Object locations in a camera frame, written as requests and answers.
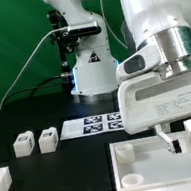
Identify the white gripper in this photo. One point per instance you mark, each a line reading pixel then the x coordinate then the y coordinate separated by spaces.
pixel 147 101

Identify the white sheet with AprilTags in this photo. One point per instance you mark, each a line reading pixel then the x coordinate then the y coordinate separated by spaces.
pixel 91 125

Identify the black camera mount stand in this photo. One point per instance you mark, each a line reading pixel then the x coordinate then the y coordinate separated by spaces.
pixel 66 44

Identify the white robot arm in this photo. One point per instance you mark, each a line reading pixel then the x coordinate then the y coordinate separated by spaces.
pixel 160 22

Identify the white square table top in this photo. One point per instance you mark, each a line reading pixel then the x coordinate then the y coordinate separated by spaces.
pixel 145 163

